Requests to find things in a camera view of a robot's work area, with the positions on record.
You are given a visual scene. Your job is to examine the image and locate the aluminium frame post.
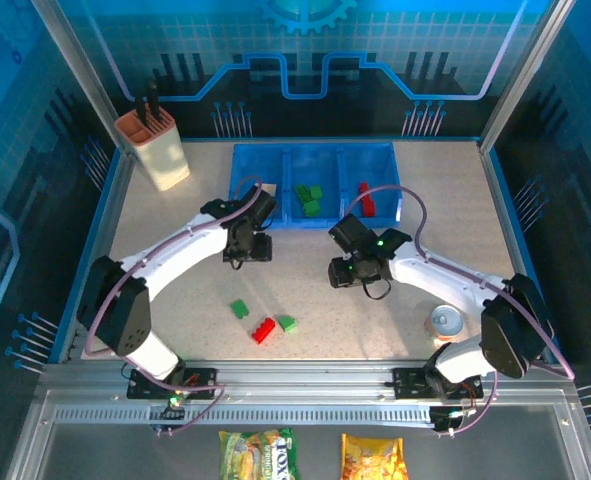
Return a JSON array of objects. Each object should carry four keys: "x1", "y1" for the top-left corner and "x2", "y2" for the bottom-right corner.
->
[
  {"x1": 478, "y1": 0, "x2": 579, "y2": 154},
  {"x1": 28, "y1": 0, "x2": 136, "y2": 154}
]

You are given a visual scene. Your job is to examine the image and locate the silver-lid tin can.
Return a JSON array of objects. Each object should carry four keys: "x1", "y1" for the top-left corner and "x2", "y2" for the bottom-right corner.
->
[{"x1": 428, "y1": 303, "x2": 465, "y2": 346}]

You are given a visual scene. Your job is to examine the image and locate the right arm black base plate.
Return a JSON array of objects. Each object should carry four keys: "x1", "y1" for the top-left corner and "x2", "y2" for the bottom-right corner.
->
[{"x1": 392, "y1": 366, "x2": 484, "y2": 401}]

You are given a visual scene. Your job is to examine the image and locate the green snack bag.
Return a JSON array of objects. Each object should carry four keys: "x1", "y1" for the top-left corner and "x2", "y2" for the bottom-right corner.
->
[{"x1": 218, "y1": 428, "x2": 300, "y2": 480}]

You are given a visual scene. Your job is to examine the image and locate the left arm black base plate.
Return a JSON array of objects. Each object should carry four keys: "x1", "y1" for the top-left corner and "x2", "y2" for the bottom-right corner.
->
[{"x1": 126, "y1": 367, "x2": 219, "y2": 401}]

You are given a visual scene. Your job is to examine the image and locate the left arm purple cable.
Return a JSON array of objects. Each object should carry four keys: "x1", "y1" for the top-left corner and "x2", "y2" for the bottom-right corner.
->
[{"x1": 83, "y1": 175, "x2": 276, "y2": 436}]

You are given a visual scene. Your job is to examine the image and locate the cream knife block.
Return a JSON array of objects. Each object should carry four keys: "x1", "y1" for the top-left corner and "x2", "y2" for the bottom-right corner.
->
[{"x1": 113, "y1": 109, "x2": 192, "y2": 192}]

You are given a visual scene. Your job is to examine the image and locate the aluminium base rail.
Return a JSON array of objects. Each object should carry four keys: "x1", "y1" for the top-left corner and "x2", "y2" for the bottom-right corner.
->
[{"x1": 39, "y1": 358, "x2": 576, "y2": 394}]

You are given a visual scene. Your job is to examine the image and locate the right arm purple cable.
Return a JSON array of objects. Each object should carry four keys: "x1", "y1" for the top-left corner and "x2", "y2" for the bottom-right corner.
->
[{"x1": 345, "y1": 184, "x2": 576, "y2": 437}]

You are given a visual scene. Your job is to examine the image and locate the slotted grey cable duct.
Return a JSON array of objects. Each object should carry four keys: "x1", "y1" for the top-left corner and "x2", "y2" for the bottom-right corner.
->
[{"x1": 53, "y1": 405, "x2": 434, "y2": 426}]

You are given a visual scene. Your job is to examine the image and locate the small black controller board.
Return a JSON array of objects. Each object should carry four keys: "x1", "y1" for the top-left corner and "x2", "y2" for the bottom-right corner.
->
[
  {"x1": 160, "y1": 394, "x2": 192, "y2": 421},
  {"x1": 430, "y1": 405, "x2": 476, "y2": 434}
]

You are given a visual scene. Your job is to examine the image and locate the blue three-compartment bin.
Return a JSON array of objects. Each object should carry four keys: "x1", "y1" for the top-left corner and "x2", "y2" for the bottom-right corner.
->
[{"x1": 228, "y1": 142, "x2": 404, "y2": 229}]

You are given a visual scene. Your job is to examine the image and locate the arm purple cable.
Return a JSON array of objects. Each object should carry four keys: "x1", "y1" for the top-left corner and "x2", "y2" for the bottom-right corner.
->
[
  {"x1": 345, "y1": 184, "x2": 576, "y2": 437},
  {"x1": 83, "y1": 175, "x2": 276, "y2": 436}
]

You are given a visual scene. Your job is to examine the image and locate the yellow snack bag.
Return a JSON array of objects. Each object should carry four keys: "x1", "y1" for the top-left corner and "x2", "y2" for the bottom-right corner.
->
[{"x1": 339, "y1": 433, "x2": 409, "y2": 480}]

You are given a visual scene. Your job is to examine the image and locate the tall black knife handle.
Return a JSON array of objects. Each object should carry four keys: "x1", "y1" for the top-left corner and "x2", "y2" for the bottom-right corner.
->
[{"x1": 143, "y1": 76, "x2": 161, "y2": 126}]

